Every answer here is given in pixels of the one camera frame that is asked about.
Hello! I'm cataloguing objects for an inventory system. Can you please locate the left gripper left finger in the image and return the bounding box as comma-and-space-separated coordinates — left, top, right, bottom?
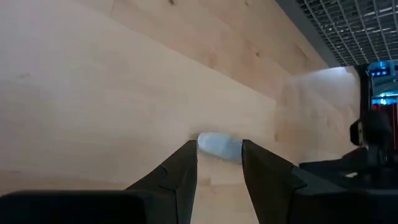
0, 139, 198, 224

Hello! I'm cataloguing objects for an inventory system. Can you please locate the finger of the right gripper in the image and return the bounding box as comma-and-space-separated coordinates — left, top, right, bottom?
298, 148, 398, 190

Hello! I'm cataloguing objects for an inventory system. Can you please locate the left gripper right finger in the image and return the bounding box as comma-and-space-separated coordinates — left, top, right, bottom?
241, 139, 398, 224

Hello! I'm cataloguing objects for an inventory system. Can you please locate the silver table knife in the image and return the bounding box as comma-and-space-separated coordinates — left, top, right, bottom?
197, 132, 244, 162

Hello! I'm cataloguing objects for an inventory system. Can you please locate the blue lit electronic device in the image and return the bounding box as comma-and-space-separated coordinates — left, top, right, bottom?
368, 60, 398, 106

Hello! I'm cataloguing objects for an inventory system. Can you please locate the black aluminium table frame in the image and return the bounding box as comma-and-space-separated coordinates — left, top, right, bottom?
356, 64, 373, 121

